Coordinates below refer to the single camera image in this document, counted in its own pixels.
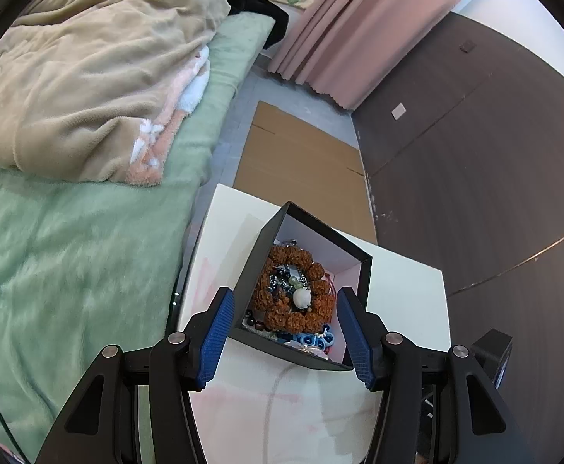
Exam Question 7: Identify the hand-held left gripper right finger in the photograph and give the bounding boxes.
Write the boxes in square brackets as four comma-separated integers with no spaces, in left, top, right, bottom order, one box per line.
[336,287,537,464]

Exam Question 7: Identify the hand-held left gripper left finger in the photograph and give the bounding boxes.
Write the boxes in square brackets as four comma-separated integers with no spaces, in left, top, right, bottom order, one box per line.
[33,287,236,464]

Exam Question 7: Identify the blue cord bracelet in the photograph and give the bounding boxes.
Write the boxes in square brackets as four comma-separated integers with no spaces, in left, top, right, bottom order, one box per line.
[282,324,337,357]

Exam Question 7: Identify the brown bead bracelet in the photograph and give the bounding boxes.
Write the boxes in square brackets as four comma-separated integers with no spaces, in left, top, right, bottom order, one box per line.
[249,244,334,336]

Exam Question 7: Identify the black jewelry box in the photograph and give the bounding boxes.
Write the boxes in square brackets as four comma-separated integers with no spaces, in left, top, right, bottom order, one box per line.
[229,200,374,372]

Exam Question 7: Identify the green bed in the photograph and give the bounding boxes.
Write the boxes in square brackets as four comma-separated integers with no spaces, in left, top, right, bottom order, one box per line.
[0,14,274,464]

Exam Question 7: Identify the flat cardboard sheet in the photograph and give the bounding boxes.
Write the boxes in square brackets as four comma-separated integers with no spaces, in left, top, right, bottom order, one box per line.
[232,101,379,245]

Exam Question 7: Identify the beige fleece blanket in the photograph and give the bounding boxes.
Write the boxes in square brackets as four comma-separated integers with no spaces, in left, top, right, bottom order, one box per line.
[0,0,232,187]

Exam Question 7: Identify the pink curtain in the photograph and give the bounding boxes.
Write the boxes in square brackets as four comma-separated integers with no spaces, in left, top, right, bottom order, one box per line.
[267,0,498,110]

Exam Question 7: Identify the black cloth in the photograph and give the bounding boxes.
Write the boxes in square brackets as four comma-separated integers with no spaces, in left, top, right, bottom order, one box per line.
[205,0,291,50]

